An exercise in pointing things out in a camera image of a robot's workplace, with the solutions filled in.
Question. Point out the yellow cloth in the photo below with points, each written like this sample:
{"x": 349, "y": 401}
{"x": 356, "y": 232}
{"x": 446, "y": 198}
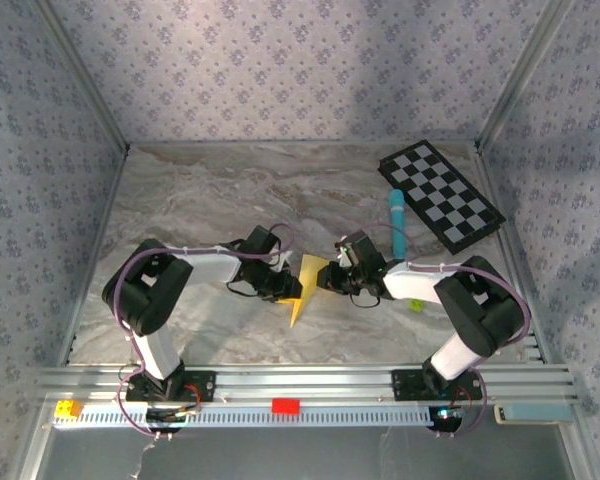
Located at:
{"x": 306, "y": 290}

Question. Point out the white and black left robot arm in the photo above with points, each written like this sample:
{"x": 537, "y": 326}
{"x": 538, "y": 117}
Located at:
{"x": 145, "y": 290}

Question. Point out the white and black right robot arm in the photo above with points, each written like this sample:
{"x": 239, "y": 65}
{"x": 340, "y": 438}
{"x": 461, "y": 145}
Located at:
{"x": 480, "y": 310}

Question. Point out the yellow-green die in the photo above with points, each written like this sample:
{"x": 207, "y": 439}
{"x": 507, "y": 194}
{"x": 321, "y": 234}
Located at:
{"x": 417, "y": 305}

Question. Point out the teal cylindrical pen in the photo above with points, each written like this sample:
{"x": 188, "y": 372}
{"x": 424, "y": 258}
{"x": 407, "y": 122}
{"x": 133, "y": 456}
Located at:
{"x": 397, "y": 220}

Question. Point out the red block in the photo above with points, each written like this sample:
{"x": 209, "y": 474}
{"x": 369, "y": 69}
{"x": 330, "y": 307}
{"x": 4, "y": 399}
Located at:
{"x": 286, "y": 406}

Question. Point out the black and white checkerboard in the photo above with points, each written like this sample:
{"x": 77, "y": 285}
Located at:
{"x": 440, "y": 195}

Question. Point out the beige and blue device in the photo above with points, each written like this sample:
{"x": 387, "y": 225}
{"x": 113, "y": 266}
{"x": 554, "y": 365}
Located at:
{"x": 535, "y": 413}

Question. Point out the yellow toy block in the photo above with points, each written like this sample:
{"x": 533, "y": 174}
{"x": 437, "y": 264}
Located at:
{"x": 67, "y": 409}

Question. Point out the aluminium mounting rail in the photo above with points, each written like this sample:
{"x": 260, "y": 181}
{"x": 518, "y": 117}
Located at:
{"x": 305, "y": 382}

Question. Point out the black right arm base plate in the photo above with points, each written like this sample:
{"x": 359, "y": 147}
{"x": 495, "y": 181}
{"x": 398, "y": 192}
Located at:
{"x": 405, "y": 385}

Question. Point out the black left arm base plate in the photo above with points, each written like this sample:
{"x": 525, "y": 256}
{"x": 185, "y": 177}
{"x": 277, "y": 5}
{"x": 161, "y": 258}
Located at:
{"x": 205, "y": 385}

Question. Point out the aluminium frame bar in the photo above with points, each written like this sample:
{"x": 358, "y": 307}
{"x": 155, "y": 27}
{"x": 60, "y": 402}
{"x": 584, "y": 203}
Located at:
{"x": 513, "y": 260}
{"x": 305, "y": 144}
{"x": 111, "y": 200}

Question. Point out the aluminium frame post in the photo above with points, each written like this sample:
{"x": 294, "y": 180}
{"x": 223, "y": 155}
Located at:
{"x": 520, "y": 75}

